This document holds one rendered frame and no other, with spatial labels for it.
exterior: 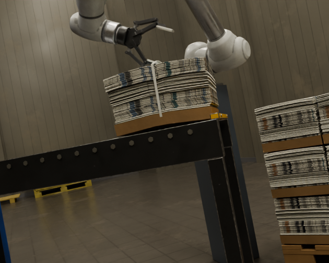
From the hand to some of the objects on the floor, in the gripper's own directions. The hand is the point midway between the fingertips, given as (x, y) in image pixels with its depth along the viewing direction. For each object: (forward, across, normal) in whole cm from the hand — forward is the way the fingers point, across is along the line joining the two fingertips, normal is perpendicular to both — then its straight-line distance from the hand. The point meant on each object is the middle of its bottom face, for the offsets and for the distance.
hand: (165, 47), depth 158 cm
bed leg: (+65, +92, +30) cm, 117 cm away
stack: (+132, +58, -42) cm, 150 cm away
